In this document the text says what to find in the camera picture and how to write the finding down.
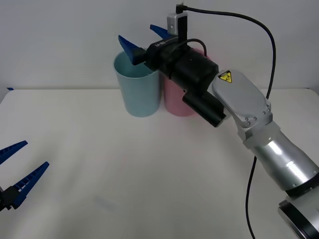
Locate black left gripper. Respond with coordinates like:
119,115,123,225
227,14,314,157
0,140,50,213

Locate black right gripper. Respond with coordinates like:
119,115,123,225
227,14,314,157
118,24,193,78

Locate pale blue plastic bin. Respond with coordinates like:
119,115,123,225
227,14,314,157
113,50,160,118

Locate pink plastic bin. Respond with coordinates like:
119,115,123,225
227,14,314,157
162,47,213,117

